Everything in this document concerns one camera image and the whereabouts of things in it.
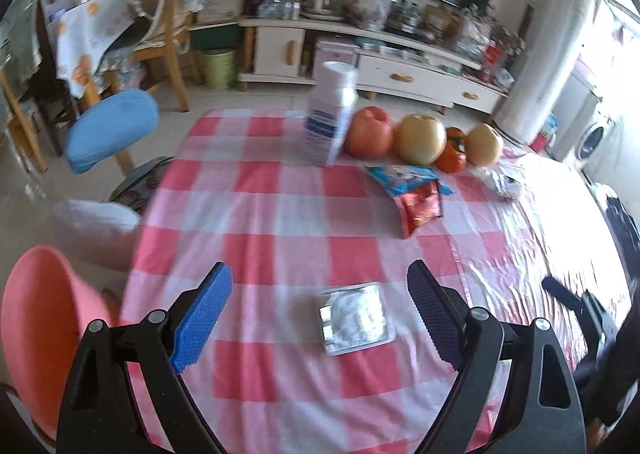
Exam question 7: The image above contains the green plastic bin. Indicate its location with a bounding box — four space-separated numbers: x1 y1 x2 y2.
200 49 237 89

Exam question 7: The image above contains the orange print table cover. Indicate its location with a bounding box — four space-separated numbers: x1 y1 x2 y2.
42 0 143 97

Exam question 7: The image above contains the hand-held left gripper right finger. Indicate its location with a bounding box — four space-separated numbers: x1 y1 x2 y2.
406 259 587 454

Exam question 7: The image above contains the white TV cabinet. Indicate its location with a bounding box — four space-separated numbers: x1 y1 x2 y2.
237 14 508 115

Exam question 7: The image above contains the yellow pear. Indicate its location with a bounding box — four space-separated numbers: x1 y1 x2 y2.
466 122 503 167
397 114 447 165

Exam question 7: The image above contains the pink checked tablecloth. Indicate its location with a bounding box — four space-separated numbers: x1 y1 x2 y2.
120 109 636 454

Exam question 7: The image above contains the dark patterned stool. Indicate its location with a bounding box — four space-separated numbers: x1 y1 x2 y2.
110 156 173 215

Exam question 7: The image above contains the red foil wrapper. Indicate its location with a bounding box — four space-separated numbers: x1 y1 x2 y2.
395 181 446 240

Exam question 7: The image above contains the red apple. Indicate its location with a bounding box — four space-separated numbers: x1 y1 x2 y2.
345 106 394 158

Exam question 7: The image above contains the white plastic bag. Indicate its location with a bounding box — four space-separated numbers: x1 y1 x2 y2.
52 199 141 267

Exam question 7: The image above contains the white curtain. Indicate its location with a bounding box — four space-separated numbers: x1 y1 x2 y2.
500 0 598 145

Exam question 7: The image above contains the small white plastic bottle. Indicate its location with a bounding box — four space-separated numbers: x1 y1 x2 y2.
303 61 358 166

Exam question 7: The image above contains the clear plastic bag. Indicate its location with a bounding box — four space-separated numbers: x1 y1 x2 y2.
345 0 391 30

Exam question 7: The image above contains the wooden chair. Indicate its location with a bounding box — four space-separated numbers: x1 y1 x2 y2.
132 0 201 112

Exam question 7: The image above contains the white washing machine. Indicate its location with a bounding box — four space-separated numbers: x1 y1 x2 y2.
575 111 618 172

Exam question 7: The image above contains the pink plastic bin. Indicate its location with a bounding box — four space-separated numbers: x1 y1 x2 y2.
0 245 123 442

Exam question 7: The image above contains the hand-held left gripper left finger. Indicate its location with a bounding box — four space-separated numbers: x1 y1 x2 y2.
56 261 233 454

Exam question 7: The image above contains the tangerine with green leaf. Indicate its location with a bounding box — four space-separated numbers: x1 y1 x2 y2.
434 140 468 173

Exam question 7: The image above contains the white plastic packet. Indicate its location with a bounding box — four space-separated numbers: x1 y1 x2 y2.
318 282 397 356

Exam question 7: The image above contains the pink storage box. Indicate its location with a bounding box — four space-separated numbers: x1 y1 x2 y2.
314 39 358 80

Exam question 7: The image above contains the blue snack bag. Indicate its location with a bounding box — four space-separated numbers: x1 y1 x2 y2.
364 164 453 197

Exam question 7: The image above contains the crumpled white blue wrapper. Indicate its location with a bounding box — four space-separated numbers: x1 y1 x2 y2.
480 165 523 199

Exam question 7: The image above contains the blue cushioned stool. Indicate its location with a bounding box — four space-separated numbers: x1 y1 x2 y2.
65 89 161 175

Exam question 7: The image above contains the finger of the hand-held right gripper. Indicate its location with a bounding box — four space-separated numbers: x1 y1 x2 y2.
542 275 608 380

